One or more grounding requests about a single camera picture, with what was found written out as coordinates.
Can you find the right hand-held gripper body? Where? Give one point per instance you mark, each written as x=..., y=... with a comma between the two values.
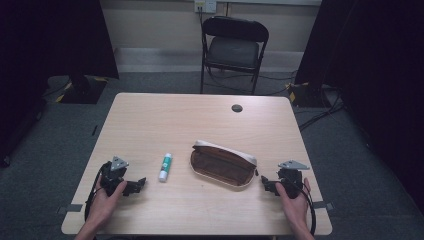
x=291, y=178

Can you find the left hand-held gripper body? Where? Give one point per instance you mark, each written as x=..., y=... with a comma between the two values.
x=111, y=176

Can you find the white and green glue stick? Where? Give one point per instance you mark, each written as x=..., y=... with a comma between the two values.
x=165, y=167

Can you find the cream and brown pencil case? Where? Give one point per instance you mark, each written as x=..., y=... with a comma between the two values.
x=221, y=165

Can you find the person's right hand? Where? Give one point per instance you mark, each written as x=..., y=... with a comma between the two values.
x=295, y=206

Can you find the person's left hand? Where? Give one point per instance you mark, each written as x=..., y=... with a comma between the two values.
x=103, y=205

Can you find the grey tape strip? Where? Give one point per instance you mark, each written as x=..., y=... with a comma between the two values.
x=324, y=205
x=70, y=208

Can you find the black stand base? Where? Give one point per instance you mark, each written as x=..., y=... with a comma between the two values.
x=83, y=90
x=308, y=95

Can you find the black folding chair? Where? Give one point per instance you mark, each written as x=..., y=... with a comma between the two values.
x=233, y=50

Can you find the dark curtain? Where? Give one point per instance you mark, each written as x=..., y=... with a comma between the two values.
x=376, y=66

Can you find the white wall socket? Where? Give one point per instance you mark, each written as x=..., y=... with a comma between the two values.
x=205, y=5

